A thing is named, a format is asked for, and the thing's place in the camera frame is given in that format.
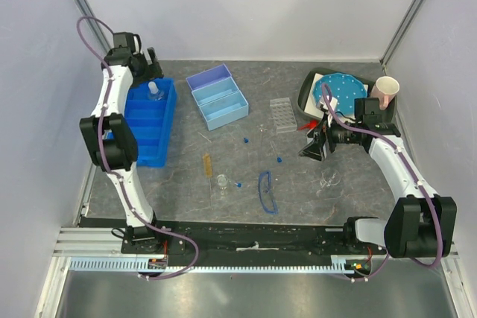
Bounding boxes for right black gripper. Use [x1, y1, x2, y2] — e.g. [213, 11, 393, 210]
[299, 112, 361, 162]

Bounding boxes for red cap wash bottle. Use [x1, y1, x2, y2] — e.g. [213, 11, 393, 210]
[297, 120, 318, 131]

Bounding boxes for clear flask white cap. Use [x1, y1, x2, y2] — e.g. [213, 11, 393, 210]
[148, 81, 165, 101]

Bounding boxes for small glass beaker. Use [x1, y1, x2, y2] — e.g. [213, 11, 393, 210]
[216, 174, 229, 195]

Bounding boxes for glass funnel dish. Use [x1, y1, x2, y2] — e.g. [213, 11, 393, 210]
[316, 168, 342, 198]

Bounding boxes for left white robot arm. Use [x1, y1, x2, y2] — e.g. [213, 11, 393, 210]
[79, 32, 164, 253]

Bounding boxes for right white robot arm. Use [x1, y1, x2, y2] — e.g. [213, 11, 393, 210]
[300, 97, 457, 261]

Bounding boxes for blue compartment bin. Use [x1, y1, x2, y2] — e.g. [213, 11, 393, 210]
[123, 78, 177, 168]

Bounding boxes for white paper sheet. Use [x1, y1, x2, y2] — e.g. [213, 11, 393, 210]
[300, 72, 368, 118]

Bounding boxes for right blue cap tube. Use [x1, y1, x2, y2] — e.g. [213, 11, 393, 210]
[271, 141, 282, 163]

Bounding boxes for clear test tube rack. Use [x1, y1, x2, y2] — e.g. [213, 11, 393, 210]
[269, 98, 297, 134]

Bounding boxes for glass stirring pipette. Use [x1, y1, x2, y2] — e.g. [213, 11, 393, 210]
[257, 126, 266, 174]

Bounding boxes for dark grey tray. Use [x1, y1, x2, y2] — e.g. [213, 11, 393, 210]
[296, 67, 397, 122]

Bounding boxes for teal dotted plate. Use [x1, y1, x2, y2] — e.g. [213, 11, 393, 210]
[312, 73, 367, 116]

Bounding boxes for purple plastic box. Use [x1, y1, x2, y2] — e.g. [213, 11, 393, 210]
[186, 64, 232, 91]

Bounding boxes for upper blue cap tube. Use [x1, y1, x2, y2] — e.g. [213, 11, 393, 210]
[236, 124, 249, 144]

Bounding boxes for light blue box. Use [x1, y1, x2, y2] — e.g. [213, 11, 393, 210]
[199, 91, 249, 131]
[192, 77, 240, 107]

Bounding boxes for blue safety glasses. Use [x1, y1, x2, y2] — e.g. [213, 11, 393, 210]
[257, 171, 279, 215]

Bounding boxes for pink paper cup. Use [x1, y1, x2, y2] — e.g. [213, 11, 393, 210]
[370, 76, 400, 110]

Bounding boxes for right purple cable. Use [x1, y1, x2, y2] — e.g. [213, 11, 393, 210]
[320, 83, 444, 284]

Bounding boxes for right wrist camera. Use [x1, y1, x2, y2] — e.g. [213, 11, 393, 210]
[317, 97, 338, 112]

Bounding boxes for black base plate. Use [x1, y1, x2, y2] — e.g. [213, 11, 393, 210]
[121, 221, 385, 266]

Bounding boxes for light blue cable duct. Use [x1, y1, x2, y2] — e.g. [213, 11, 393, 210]
[69, 257, 355, 274]

